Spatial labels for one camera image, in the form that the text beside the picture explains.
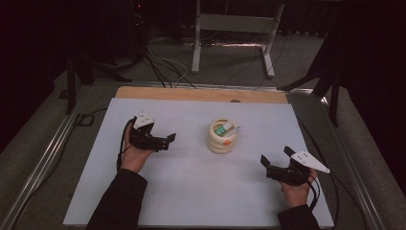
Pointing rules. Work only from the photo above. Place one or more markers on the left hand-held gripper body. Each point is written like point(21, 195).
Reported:
point(143, 140)

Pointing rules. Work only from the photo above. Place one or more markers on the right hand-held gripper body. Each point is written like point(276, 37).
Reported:
point(287, 175)

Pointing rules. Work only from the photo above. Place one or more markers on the cream ribbed pen holder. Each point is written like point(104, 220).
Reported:
point(221, 145)

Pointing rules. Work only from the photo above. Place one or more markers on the green and white glue stick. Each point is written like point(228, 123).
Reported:
point(220, 130)

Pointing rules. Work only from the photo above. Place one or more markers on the person's left hand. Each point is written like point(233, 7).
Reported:
point(134, 158)

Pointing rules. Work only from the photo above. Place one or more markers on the person's right hand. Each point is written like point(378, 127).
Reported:
point(297, 195)

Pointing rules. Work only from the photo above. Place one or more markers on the white table mat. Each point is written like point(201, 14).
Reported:
point(198, 198)

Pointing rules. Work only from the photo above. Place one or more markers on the black tripod stand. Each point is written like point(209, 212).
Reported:
point(325, 76)
point(79, 70)

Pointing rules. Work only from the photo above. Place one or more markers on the white metal stand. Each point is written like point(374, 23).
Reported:
point(233, 22)

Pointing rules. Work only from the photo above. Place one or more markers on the black floor bracket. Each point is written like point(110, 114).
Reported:
point(83, 120)

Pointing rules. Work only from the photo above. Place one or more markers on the metal floor rail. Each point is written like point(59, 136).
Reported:
point(354, 169)
point(41, 159)

